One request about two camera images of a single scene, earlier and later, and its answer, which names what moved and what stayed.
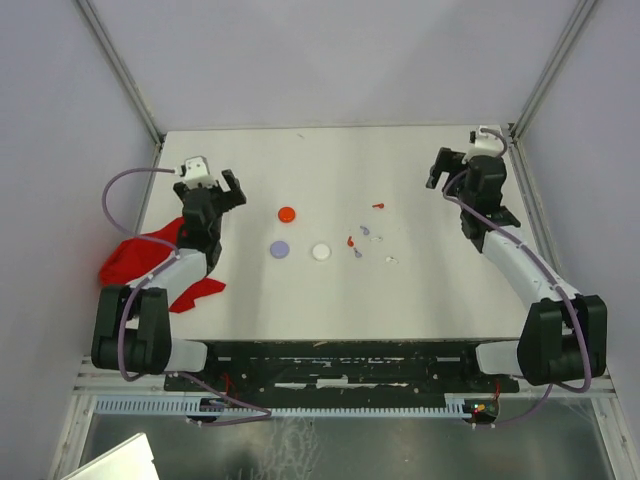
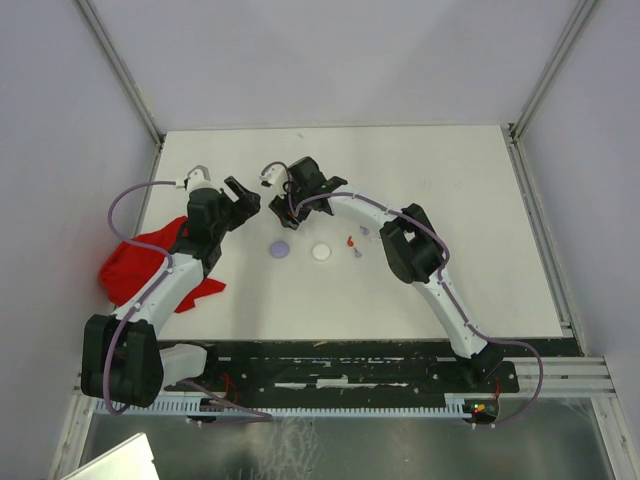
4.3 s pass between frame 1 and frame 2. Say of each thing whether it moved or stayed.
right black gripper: moved
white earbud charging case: stayed
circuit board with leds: stayed
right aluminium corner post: stayed
